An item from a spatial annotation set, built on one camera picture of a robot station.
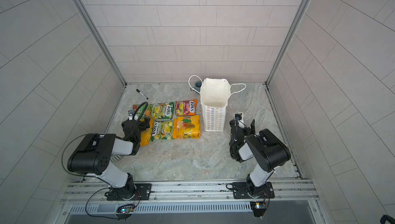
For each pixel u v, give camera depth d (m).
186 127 0.88
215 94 0.94
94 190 0.73
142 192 0.71
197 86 1.11
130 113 0.76
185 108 0.99
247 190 0.65
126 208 0.64
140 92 1.10
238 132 0.69
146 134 0.85
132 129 0.68
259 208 0.69
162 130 0.89
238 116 0.76
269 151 0.46
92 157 0.44
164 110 0.98
